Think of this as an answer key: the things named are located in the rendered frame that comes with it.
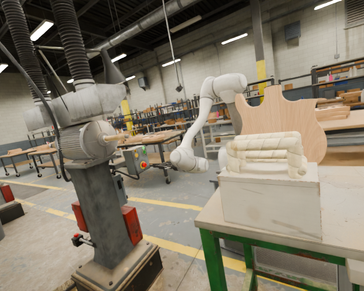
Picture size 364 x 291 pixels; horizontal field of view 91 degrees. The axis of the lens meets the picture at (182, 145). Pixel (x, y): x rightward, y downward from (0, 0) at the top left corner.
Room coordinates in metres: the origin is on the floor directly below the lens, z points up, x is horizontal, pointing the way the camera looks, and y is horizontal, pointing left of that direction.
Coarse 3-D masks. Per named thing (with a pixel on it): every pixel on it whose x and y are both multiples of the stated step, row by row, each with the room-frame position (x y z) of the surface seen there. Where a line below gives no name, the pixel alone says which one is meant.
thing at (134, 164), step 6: (126, 150) 1.35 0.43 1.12; (132, 150) 1.32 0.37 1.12; (138, 150) 1.37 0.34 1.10; (126, 156) 1.35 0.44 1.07; (132, 156) 1.31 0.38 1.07; (138, 156) 1.35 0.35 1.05; (144, 156) 1.41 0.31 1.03; (126, 162) 1.36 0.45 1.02; (132, 162) 1.32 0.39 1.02; (138, 162) 1.34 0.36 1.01; (132, 168) 1.33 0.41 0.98; (138, 168) 1.33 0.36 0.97; (144, 168) 1.38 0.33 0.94; (114, 174) 1.39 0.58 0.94; (126, 174) 1.38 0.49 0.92; (132, 174) 1.34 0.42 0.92; (138, 174) 1.37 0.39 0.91
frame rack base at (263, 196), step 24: (240, 168) 0.59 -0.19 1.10; (264, 168) 0.55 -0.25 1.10; (312, 168) 0.48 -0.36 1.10; (240, 192) 0.52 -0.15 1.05; (264, 192) 0.47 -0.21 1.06; (288, 192) 0.44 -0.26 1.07; (312, 192) 0.41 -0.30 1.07; (240, 216) 0.52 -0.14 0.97; (264, 216) 0.48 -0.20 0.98; (288, 216) 0.44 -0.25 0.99; (312, 216) 0.41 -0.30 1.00
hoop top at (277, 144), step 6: (276, 138) 0.48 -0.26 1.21; (282, 138) 0.46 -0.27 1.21; (288, 138) 0.45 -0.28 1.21; (294, 138) 0.44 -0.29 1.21; (228, 144) 0.54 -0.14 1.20; (234, 144) 0.53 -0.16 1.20; (240, 144) 0.52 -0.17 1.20; (246, 144) 0.51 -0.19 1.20; (252, 144) 0.49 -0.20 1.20; (258, 144) 0.49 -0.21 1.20; (264, 144) 0.48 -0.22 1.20; (270, 144) 0.47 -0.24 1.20; (276, 144) 0.46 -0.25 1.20; (282, 144) 0.45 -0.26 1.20; (288, 144) 0.44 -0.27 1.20; (294, 144) 0.44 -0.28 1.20; (234, 150) 0.53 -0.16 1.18; (240, 150) 0.52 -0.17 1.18; (246, 150) 0.51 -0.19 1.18; (252, 150) 0.50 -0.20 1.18
